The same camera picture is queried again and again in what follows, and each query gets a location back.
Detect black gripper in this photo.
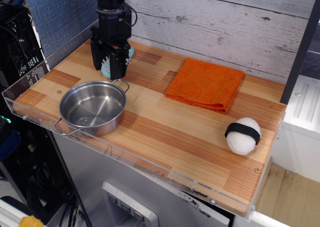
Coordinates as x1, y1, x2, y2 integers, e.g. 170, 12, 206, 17
90, 0, 132, 80

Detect light blue scalp brush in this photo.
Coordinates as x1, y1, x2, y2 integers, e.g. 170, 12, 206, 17
101, 47, 134, 78

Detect silver steel pot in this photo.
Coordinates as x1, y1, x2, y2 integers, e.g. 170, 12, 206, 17
53, 79, 130, 137

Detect blue fabric partition panel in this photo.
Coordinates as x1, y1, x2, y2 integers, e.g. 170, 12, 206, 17
26, 0, 98, 69

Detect black plastic crate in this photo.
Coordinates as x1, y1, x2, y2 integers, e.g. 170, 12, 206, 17
0, 5, 44, 84

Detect orange folded cloth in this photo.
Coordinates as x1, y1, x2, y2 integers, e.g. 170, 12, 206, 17
165, 58, 245, 114

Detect white plush rice ball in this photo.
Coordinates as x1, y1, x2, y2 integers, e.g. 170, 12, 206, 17
224, 117, 262, 156

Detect clear acrylic table guard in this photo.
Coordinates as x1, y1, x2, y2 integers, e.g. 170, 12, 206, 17
1, 59, 287, 222

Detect white side cabinet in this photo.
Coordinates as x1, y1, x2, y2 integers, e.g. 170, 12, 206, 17
271, 75, 320, 182

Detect dark right frame post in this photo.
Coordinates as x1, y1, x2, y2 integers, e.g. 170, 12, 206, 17
280, 0, 320, 105

